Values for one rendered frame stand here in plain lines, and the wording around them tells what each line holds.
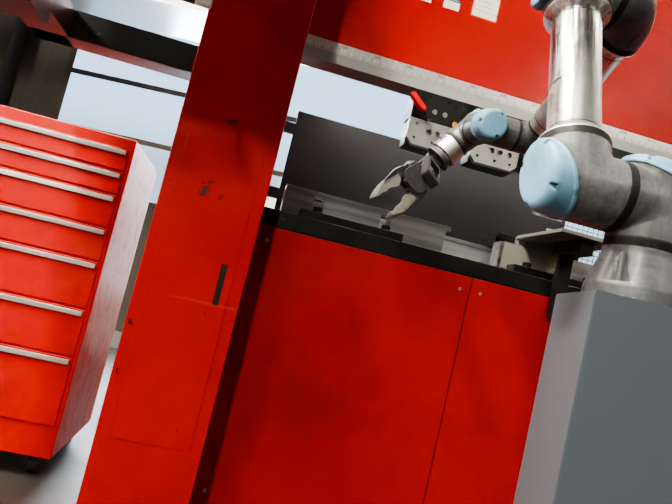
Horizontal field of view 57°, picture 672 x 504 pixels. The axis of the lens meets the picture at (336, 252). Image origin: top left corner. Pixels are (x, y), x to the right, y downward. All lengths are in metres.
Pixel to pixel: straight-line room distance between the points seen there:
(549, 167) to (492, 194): 1.52
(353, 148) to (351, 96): 2.43
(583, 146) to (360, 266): 0.80
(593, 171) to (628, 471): 0.43
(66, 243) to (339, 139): 1.04
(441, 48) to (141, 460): 1.39
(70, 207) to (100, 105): 3.24
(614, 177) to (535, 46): 1.10
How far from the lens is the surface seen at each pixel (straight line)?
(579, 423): 0.98
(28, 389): 1.97
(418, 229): 1.82
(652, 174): 1.07
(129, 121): 5.02
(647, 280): 1.03
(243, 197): 1.53
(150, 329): 1.53
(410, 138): 1.84
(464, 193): 2.46
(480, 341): 1.76
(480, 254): 2.17
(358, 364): 1.66
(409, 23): 1.95
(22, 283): 1.96
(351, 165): 2.35
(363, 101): 4.77
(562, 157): 0.99
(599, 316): 0.98
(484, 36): 2.02
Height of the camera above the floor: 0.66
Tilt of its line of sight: 5 degrees up
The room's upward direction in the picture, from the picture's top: 13 degrees clockwise
